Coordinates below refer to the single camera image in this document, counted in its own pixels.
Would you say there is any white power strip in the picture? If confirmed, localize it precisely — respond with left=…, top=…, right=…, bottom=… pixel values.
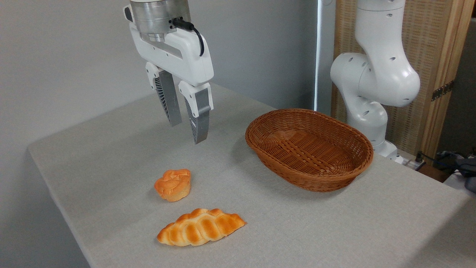
left=399, top=156, right=425, bottom=171

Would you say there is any wooden woven folding screen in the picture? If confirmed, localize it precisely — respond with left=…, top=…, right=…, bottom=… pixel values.
left=332, top=0, right=476, bottom=157

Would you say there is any dark grey bag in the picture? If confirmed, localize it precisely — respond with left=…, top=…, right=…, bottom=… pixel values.
left=454, top=158, right=476, bottom=193

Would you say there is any round orange bread bun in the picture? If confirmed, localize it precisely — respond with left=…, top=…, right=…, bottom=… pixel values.
left=154, top=169, right=192, bottom=202

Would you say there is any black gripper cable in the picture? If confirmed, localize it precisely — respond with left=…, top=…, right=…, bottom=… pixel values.
left=171, top=17, right=205, bottom=57

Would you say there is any long braided bread loaf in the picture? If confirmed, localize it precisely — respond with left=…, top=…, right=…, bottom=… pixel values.
left=157, top=208, right=247, bottom=247

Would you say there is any brown wicker basket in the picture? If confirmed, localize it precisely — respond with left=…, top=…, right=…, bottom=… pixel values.
left=245, top=108, right=374, bottom=193

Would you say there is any metal screen hinge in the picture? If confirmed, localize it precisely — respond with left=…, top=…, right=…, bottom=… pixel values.
left=431, top=80, right=455, bottom=102

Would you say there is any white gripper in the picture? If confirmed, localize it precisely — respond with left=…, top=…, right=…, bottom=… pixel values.
left=128, top=22, right=215, bottom=145

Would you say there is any black power cable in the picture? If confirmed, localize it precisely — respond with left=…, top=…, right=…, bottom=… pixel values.
left=416, top=150, right=476, bottom=172

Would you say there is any white vertical pole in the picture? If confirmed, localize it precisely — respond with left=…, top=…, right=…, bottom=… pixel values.
left=314, top=0, right=322, bottom=112

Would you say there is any grey tablecloth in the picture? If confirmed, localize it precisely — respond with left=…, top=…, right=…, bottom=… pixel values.
left=27, top=77, right=476, bottom=268

